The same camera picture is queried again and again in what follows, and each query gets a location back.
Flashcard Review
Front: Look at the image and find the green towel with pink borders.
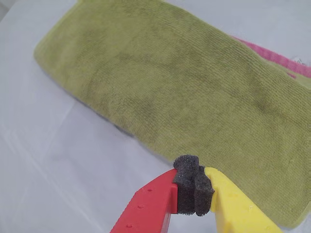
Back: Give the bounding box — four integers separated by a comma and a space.
33, 0, 311, 230

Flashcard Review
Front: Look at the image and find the white plastic table cover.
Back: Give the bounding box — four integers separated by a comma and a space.
0, 0, 311, 233

